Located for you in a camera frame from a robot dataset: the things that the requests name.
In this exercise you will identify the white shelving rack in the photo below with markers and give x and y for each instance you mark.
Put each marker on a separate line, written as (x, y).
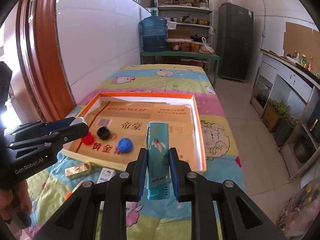
(197, 16)

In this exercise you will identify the red bottle cap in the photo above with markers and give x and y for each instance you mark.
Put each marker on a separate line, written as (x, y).
(88, 139)

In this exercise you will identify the white kitchen counter cabinet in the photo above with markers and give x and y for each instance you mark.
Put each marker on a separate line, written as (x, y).
(277, 79)

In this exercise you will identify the cartoon patterned quilt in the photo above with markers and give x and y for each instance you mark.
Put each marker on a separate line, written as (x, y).
(163, 219)

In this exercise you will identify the potted green plant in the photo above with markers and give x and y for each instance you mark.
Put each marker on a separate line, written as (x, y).
(278, 120)

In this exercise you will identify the blue bottle cap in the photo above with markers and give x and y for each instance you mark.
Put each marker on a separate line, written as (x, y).
(125, 145)

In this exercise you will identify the black refrigerator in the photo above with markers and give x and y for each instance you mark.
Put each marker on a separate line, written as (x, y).
(234, 41)

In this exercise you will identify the golden cardboard liner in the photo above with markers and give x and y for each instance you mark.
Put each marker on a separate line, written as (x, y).
(130, 120)

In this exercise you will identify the person's left hand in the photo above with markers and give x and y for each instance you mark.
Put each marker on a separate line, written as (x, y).
(15, 200)

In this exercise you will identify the white Hello Kitty lighter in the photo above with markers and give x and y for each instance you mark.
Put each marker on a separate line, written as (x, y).
(105, 175)

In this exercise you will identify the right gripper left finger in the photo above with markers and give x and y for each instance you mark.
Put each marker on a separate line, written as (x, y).
(77, 217)

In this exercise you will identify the large orange bottle cap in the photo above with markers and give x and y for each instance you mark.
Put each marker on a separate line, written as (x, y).
(70, 193)

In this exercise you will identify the black bottle cap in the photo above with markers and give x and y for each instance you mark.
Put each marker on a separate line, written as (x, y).
(103, 133)

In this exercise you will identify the red wooden door frame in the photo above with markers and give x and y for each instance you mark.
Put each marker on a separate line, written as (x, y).
(31, 50)

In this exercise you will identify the plastic bag of food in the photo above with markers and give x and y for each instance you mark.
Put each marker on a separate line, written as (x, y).
(205, 48)

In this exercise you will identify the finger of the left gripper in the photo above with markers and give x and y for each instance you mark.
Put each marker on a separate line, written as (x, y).
(25, 147)
(68, 127)

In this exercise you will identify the blue water jug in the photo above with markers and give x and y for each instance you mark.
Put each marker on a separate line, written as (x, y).
(153, 31)

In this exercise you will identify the teal lighter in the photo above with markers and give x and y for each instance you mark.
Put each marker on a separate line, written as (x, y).
(157, 142)

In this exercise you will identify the shallow orange-rimmed box tray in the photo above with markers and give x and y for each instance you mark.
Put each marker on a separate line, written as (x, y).
(172, 99)

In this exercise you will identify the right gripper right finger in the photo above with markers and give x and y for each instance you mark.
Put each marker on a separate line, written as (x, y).
(218, 209)

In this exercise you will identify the green side table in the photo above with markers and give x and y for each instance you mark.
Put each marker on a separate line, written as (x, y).
(185, 54)

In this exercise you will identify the gold rectangular lighter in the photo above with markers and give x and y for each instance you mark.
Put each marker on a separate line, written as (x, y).
(78, 171)

